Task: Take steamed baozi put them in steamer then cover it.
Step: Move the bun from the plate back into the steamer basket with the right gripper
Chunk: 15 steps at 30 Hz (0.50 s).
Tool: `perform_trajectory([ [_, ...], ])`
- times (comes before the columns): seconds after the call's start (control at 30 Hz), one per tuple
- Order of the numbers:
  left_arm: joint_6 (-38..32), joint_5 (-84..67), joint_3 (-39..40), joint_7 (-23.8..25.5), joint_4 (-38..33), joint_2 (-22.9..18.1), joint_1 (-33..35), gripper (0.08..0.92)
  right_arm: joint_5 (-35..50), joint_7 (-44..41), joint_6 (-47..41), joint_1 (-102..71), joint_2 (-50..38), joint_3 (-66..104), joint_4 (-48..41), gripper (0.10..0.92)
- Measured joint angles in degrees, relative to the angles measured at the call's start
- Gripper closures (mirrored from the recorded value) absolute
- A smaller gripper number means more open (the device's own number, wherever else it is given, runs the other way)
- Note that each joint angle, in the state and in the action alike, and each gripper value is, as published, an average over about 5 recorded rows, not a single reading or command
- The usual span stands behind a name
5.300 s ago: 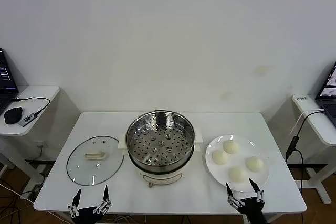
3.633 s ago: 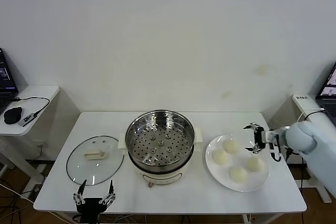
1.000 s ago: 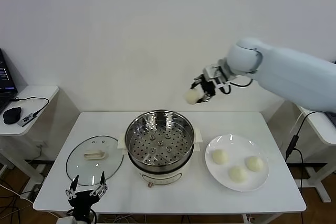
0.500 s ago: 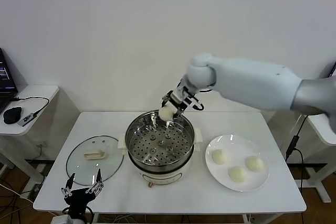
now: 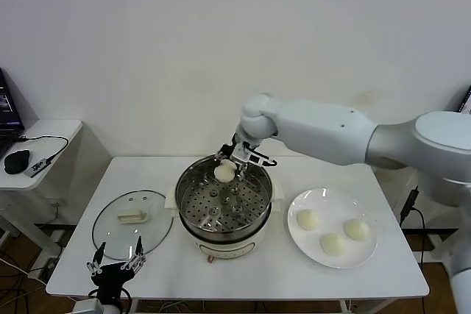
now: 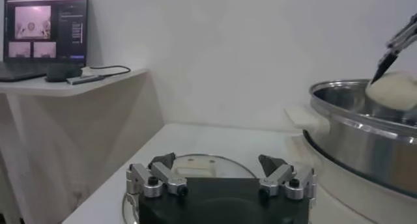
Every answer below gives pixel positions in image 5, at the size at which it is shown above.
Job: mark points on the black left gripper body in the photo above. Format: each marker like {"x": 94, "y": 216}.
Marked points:
{"x": 110, "y": 275}

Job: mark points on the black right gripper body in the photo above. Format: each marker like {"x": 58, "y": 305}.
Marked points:
{"x": 241, "y": 153}

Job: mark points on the white side table with mouse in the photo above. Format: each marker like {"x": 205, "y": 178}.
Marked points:
{"x": 55, "y": 134}

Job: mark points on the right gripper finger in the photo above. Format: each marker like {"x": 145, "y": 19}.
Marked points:
{"x": 225, "y": 153}
{"x": 243, "y": 170}

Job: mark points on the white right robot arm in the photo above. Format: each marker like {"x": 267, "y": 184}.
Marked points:
{"x": 324, "y": 130}

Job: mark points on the white steamed baozi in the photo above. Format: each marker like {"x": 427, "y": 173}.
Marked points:
{"x": 224, "y": 174}
{"x": 308, "y": 219}
{"x": 333, "y": 244}
{"x": 356, "y": 229}

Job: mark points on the stainless steel steamer basket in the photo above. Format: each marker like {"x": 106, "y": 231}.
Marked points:
{"x": 198, "y": 211}

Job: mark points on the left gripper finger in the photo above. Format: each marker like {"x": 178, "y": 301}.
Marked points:
{"x": 98, "y": 258}
{"x": 138, "y": 259}

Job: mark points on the white side table with label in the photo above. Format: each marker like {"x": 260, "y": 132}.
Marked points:
{"x": 439, "y": 246}

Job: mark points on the round glass lid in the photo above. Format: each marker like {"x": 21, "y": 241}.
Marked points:
{"x": 154, "y": 218}

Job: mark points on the white round plate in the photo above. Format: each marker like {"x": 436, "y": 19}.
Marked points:
{"x": 331, "y": 211}

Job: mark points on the cream electric cooker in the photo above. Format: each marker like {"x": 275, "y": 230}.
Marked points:
{"x": 224, "y": 246}

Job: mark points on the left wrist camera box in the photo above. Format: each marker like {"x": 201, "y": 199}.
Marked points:
{"x": 88, "y": 306}

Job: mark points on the black laptop beside mouse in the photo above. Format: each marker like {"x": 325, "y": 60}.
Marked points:
{"x": 7, "y": 108}

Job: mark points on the grey usb hub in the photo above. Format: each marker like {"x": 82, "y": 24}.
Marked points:
{"x": 37, "y": 167}

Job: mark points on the grey floor power strip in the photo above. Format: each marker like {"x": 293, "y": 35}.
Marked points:
{"x": 44, "y": 271}

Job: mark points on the black computer mouse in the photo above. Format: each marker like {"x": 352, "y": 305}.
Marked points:
{"x": 16, "y": 162}

